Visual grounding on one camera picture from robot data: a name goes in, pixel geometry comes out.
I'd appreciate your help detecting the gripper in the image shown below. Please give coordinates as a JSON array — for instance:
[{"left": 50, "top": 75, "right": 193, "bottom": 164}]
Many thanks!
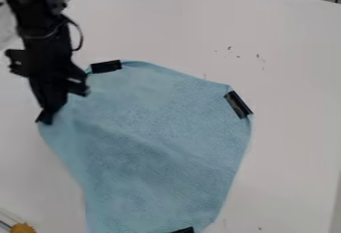
[{"left": 4, "top": 39, "right": 90, "bottom": 125}]

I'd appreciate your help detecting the light blue cloth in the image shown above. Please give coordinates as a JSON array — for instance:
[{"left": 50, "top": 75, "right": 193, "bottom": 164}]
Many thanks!
[{"left": 36, "top": 59, "right": 255, "bottom": 233}]

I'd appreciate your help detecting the yellow toy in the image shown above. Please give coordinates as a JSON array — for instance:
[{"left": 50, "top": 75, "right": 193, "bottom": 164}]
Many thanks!
[{"left": 8, "top": 222, "right": 38, "bottom": 233}]

